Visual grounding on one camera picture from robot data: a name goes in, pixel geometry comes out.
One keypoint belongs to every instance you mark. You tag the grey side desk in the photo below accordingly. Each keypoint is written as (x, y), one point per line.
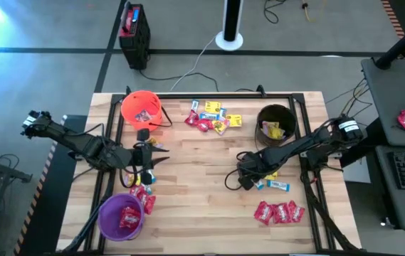
(387, 99)

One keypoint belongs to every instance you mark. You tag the orange halloween bucket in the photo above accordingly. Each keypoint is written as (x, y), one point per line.
(134, 101)

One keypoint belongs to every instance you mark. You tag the white base black pole stand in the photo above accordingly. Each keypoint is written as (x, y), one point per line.
(232, 21)

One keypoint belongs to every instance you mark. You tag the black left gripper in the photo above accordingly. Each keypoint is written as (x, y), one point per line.
(129, 158)

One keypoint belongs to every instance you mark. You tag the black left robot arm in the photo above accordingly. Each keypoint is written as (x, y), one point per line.
(81, 142)

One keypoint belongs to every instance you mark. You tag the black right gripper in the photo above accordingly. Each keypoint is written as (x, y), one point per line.
(253, 163)

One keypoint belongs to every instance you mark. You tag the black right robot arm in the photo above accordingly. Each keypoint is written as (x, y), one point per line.
(294, 147)

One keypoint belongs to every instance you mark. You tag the purple halloween bucket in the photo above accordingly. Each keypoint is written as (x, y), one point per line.
(111, 213)

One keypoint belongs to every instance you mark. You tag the yellow candy pack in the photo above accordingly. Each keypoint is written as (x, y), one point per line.
(268, 126)
(234, 121)
(213, 106)

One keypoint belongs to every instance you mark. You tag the black diagonal pole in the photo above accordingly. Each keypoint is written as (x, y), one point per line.
(401, 44)

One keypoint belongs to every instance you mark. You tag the black crate with red box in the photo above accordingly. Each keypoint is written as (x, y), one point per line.
(136, 46)

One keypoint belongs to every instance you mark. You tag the black jack-o-lantern bucket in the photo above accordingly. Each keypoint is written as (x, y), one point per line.
(284, 113)

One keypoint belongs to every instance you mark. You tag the black floor stand legs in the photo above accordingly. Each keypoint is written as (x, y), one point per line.
(3, 170)

